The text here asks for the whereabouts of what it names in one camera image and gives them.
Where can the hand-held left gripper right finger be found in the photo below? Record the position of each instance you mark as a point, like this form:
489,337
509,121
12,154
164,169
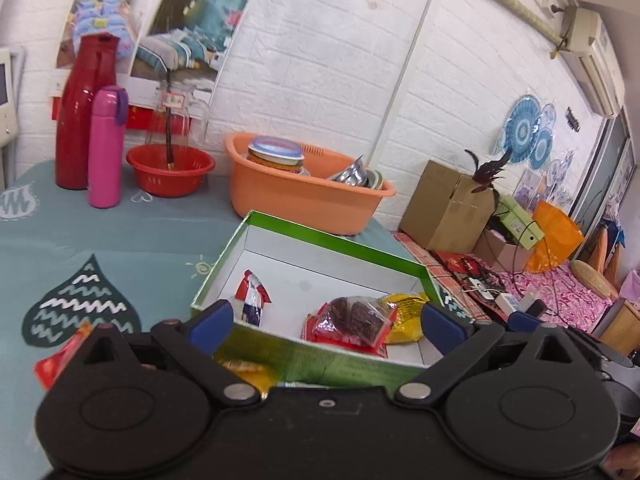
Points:
442,329

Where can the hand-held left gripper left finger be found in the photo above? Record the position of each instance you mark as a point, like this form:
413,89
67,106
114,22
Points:
216,324

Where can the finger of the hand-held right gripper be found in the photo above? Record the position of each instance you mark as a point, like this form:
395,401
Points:
522,320

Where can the green cardboard box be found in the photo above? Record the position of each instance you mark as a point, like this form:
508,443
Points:
325,280

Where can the red snack packet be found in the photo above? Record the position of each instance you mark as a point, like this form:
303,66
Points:
55,365

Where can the yellow snack packet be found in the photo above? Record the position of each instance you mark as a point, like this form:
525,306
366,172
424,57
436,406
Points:
405,325

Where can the white blue red candy packet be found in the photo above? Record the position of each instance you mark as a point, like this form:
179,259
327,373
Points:
252,295

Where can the pink floral cloth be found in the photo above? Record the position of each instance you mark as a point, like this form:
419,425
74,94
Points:
565,295

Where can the plaid cloth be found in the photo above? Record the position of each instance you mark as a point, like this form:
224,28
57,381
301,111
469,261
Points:
430,265

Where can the red booklet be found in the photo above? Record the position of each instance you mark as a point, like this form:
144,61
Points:
455,263

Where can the small brown cardboard box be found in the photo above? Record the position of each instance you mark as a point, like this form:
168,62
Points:
500,256

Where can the straw cushion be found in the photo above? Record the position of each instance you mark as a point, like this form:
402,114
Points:
592,277

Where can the orange plastic bag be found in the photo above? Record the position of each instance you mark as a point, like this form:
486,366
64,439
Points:
555,240

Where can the red dried fruit packet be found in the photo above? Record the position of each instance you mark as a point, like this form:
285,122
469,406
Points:
350,325

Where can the green shoe box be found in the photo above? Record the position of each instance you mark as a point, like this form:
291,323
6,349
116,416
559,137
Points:
520,225

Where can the large brown cardboard box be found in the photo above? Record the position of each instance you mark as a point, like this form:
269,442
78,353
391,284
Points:
440,210

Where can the teal printed tablecloth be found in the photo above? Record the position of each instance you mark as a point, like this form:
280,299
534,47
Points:
125,240

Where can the orange plastic basin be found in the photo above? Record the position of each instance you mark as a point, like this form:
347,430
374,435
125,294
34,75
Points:
300,200

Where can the red plastic basket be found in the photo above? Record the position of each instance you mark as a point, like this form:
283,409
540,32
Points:
170,180

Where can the dark red plant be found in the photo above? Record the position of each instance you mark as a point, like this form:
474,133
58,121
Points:
487,172

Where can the medium blue paper fan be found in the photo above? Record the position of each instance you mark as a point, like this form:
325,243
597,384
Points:
540,150

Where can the metal bowl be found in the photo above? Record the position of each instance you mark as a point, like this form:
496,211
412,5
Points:
355,175

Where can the round tin with blue lid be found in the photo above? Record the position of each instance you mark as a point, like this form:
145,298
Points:
275,152

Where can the large blue paper fan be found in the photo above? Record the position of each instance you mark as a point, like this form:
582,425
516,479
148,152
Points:
522,127

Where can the pink water bottle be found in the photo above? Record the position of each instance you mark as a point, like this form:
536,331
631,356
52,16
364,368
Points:
106,160

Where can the small blue paper fan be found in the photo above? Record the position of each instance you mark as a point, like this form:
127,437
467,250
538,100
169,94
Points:
548,117

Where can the clear glass jar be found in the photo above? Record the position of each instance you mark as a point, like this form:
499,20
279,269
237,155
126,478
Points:
192,120

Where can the red thermos jug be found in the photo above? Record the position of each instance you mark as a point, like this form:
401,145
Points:
80,110

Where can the white air conditioner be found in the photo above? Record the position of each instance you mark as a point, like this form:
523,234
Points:
595,55

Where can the white wall conduit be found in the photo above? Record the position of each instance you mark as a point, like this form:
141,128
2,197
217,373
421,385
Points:
407,60

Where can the bedding wall poster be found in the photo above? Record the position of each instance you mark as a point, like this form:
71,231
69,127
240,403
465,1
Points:
190,35

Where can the white wall device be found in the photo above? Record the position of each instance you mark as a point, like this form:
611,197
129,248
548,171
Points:
7,100

